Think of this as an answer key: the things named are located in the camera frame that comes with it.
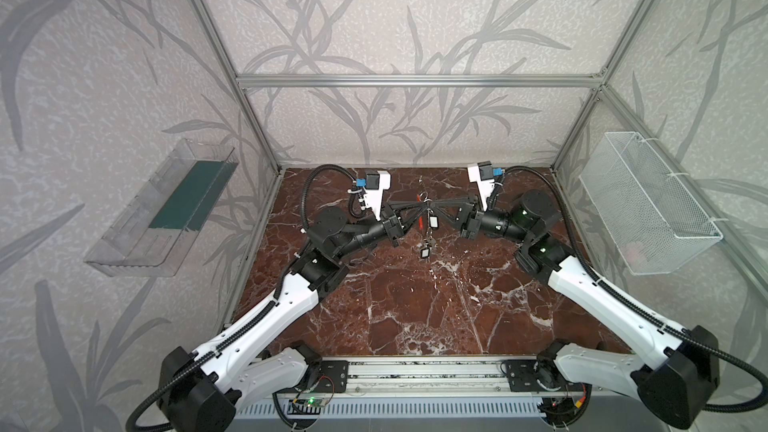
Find metal keyring plate red handle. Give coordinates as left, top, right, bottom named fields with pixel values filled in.
left=417, top=176, right=438, bottom=236

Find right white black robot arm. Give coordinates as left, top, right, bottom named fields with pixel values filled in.
left=429, top=190, right=720, bottom=429

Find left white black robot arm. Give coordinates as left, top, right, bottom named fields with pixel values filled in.
left=152, top=202, right=426, bottom=431

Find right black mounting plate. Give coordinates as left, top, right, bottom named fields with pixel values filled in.
left=500, top=359, right=546, bottom=393

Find black mounting plate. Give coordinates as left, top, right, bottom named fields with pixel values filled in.
left=295, top=360, right=350, bottom=394
left=500, top=359, right=546, bottom=393

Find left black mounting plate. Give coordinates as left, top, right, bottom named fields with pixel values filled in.
left=295, top=360, right=350, bottom=394

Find right wiring bundle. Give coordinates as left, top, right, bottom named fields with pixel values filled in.
left=538, top=392, right=592, bottom=427

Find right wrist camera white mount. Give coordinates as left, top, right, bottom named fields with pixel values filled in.
left=467, top=161, right=504, bottom=211

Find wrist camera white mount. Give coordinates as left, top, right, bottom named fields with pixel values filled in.
left=467, top=161, right=504, bottom=211
left=348, top=169, right=391, bottom=221

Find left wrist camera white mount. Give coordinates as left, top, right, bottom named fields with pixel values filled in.
left=348, top=169, right=391, bottom=221

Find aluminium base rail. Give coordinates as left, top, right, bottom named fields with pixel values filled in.
left=227, top=355, right=679, bottom=400

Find white wire mesh basket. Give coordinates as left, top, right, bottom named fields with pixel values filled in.
left=579, top=131, right=723, bottom=276

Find left black corrugated cable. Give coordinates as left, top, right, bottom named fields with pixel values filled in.
left=125, top=164, right=361, bottom=432

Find black corrugated cable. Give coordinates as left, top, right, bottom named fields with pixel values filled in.
left=502, top=165, right=768, bottom=414
left=125, top=164, right=361, bottom=432

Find left circuit board with wires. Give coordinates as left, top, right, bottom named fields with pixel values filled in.
left=287, top=396, right=333, bottom=416

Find clear plastic wall bin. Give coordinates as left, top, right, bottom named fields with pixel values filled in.
left=84, top=139, right=239, bottom=278

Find aluminium frame profiles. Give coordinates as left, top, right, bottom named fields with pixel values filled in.
left=194, top=0, right=767, bottom=304

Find right black corrugated cable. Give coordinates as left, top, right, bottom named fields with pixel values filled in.
left=502, top=165, right=768, bottom=414

